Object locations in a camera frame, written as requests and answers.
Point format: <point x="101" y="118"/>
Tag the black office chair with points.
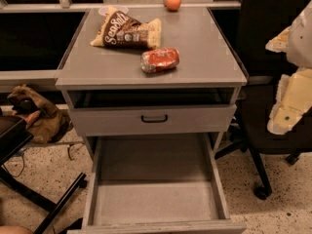
<point x="260" y="21"/>

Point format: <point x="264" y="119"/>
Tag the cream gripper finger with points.
<point x="279" y="43"/>
<point x="293" y="100"/>

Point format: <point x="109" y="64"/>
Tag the black drawer handle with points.
<point x="154" y="119"/>

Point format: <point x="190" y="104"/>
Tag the open grey middle drawer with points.
<point x="163" y="184"/>

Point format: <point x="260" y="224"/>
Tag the red coke can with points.
<point x="159" y="60"/>

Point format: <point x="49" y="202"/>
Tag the brown sea salt chip bag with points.
<point x="118" y="30"/>

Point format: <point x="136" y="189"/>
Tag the closed grey top drawer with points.
<point x="91" y="122"/>

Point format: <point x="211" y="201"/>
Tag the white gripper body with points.
<point x="300" y="44"/>

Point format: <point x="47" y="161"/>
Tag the grey drawer cabinet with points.
<point x="151" y="93"/>

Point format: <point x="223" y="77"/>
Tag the orange fruit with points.
<point x="172" y="5"/>

